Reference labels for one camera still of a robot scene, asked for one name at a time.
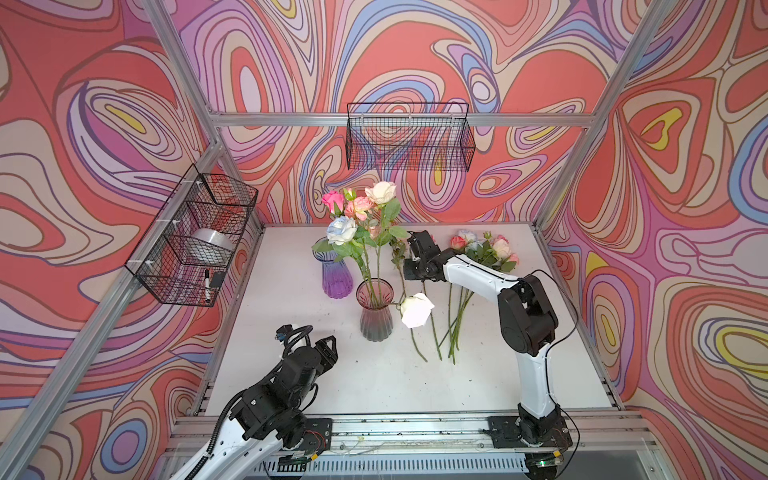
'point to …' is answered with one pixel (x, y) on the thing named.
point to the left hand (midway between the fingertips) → (336, 342)
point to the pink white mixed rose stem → (491, 252)
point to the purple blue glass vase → (336, 276)
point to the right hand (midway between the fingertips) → (411, 274)
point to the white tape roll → (213, 239)
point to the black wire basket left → (185, 256)
